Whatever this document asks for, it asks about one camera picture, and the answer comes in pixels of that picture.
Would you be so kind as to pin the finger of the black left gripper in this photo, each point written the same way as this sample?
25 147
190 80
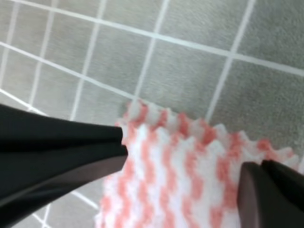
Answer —
22 129
31 180

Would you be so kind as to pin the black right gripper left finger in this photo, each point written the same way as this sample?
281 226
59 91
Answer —
261 204

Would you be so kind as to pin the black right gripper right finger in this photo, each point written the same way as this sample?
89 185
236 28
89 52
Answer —
289 182

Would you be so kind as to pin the pink white wavy towel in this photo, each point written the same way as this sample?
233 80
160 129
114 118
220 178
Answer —
180 173

